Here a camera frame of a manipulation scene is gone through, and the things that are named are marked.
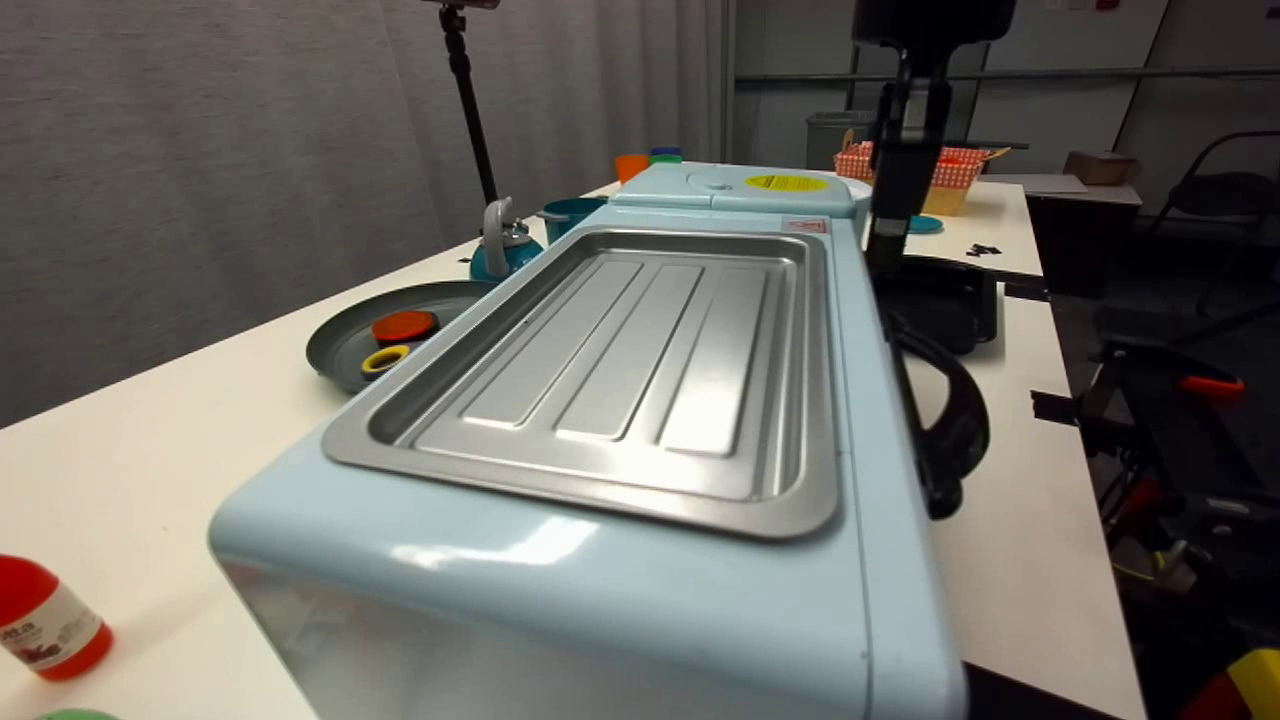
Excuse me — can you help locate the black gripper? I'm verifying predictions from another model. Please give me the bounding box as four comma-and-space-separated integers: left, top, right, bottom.
850, 0, 1019, 294

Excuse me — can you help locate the light blue toaster oven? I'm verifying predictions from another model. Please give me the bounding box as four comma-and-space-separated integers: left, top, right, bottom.
210, 218, 971, 720

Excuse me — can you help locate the orange pink basket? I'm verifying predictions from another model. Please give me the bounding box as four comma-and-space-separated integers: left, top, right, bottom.
831, 136, 991, 193

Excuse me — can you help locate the yellow container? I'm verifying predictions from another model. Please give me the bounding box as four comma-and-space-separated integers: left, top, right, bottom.
926, 182, 976, 220

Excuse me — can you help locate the black frying pan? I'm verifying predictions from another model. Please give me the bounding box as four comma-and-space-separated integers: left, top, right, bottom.
869, 252, 1056, 361

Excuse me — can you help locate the small light blue appliance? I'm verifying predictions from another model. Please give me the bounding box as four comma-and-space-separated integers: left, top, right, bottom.
605, 162, 882, 232

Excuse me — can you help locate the brown cardboard box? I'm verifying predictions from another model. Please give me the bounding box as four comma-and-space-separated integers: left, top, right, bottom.
1064, 150, 1143, 193

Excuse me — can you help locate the black chair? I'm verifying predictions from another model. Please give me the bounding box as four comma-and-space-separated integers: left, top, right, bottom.
1147, 123, 1280, 252

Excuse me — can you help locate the teal cup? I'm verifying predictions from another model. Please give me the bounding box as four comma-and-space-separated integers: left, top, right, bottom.
542, 198, 613, 249

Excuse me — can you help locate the grey metal baking tray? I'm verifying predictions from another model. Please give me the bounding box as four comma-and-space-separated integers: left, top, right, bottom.
319, 226, 843, 545

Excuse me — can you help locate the white grey toy figure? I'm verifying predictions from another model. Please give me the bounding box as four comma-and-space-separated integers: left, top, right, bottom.
479, 193, 534, 264

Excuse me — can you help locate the teal bowl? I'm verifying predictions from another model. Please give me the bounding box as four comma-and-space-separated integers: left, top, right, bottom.
468, 232, 549, 288

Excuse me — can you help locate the black tripod pole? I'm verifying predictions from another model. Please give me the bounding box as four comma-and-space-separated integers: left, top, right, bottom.
436, 0, 504, 210

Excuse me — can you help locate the orange red toy disc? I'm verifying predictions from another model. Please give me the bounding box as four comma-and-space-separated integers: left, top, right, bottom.
369, 310, 445, 347

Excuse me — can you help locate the dark grey round plate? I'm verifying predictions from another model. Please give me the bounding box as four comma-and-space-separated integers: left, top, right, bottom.
303, 281, 488, 401

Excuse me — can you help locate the yellow and red object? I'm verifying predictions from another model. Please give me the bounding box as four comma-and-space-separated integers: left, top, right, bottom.
1175, 646, 1280, 720

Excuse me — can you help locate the red bottle with white label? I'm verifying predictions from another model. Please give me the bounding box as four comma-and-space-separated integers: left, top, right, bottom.
0, 550, 122, 683

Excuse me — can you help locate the black oven door handle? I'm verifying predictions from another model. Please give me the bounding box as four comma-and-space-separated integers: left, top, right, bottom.
889, 326, 998, 519

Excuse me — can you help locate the red handled clamp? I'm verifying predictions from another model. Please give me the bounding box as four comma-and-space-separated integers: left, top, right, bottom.
1175, 373, 1252, 407

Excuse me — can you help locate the yellow toy ring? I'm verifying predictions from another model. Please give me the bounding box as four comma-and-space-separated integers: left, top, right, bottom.
355, 342, 417, 381

